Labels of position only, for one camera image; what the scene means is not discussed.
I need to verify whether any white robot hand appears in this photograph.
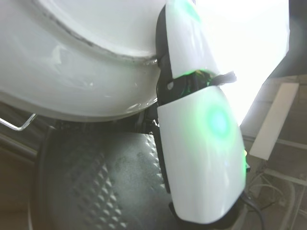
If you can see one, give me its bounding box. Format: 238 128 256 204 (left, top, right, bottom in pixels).
26 0 250 230

